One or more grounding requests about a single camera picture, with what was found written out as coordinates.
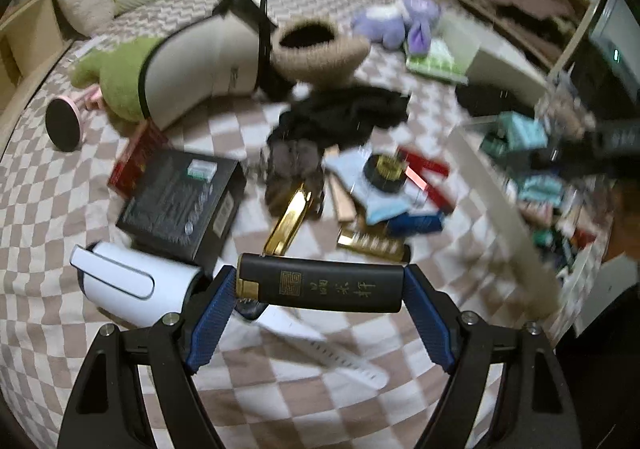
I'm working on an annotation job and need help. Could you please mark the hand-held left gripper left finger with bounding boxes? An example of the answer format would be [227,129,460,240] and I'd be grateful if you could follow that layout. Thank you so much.
[59,265,237,449]

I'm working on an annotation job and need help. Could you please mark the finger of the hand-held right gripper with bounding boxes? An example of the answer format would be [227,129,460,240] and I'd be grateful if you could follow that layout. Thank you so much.
[530,139,601,175]

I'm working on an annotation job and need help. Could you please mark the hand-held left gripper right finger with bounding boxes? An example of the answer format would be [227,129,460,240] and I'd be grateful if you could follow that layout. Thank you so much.
[402,264,576,449]

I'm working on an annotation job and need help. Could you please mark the teal wipes packet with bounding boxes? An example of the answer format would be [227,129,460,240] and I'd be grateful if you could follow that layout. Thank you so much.
[480,112,548,157]

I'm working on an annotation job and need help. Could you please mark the white shallow container box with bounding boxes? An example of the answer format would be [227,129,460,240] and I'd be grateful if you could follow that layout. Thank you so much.
[445,116,616,325]

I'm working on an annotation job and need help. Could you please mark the black gold lighter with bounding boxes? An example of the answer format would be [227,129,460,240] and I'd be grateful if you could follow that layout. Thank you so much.
[236,253,406,314]

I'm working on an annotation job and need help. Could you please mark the white cylindrical device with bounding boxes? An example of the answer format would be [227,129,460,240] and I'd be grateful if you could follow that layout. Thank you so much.
[69,241,206,330]

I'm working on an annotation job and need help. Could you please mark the black winter gloves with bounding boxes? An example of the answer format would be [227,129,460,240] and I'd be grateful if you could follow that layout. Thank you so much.
[455,82,538,117]

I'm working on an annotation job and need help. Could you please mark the gold brown slim box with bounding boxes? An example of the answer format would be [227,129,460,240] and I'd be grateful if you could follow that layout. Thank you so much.
[337,226,413,262]

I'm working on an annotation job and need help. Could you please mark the white open box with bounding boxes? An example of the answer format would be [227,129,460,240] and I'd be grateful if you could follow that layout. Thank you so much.
[440,9,551,105]

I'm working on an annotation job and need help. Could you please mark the black product box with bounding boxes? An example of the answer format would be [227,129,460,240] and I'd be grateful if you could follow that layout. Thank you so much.
[116,148,247,270]

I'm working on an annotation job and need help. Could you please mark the pile of clothes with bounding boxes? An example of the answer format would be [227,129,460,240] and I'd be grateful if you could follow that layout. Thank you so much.
[472,0,588,50]

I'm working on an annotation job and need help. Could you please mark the light blue tissue packet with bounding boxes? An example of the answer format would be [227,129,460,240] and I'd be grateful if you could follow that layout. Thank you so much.
[325,149,426,225]

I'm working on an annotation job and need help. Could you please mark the red lighter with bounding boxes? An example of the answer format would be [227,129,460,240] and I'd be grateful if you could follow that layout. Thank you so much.
[405,166,456,216]

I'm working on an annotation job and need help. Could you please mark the round black tin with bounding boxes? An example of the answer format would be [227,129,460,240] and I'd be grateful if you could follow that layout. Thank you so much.
[362,154,408,192]

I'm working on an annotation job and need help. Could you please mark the green patterned tissue pack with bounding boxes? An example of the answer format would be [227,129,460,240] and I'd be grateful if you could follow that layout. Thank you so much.
[405,36,471,85]

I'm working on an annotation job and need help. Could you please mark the brown hair claw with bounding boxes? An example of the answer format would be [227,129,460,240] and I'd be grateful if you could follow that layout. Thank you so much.
[262,139,328,217]

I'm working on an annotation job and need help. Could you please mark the dark red box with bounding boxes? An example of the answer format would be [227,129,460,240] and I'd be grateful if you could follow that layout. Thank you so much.
[107,122,171,200]

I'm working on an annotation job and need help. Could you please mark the black knit hat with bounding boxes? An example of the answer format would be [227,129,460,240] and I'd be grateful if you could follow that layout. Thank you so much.
[267,84,413,150]

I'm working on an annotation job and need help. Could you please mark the purple plush toy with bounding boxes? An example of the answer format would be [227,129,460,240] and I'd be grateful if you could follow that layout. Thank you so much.
[350,0,443,55]

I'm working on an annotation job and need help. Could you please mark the pink handheld mirror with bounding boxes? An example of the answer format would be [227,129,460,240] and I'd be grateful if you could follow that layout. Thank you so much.
[45,84,106,152]

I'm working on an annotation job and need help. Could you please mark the green plush toy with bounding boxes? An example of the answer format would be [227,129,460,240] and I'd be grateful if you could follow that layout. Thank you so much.
[67,36,166,122]

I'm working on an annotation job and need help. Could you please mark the beige fleece slipper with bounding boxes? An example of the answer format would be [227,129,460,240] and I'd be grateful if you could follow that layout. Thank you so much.
[270,16,373,90]

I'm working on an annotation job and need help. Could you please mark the wooden bedside shelf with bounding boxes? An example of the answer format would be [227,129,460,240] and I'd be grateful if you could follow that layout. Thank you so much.
[0,0,76,150]

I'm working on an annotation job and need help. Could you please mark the white strap smart watch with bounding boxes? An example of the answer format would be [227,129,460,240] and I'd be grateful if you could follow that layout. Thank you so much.
[235,299,388,390]

